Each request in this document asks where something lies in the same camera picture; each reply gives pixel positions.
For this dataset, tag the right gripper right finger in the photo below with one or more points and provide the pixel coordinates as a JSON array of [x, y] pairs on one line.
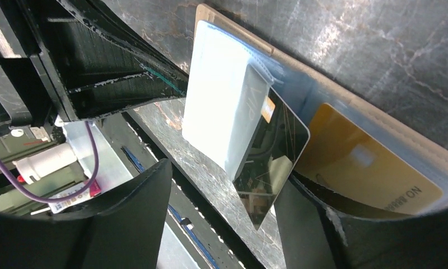
[[322, 229]]

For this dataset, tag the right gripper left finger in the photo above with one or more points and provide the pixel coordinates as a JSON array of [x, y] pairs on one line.
[[121, 228]]

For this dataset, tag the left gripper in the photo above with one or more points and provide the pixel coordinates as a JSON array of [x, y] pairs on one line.
[[76, 60]]

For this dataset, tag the orange credit card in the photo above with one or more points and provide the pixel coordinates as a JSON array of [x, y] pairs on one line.
[[347, 160]]

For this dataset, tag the beige leather card holder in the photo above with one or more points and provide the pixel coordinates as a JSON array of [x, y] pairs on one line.
[[214, 118]]

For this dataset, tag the black credit card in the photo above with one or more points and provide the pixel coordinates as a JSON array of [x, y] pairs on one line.
[[276, 144]]

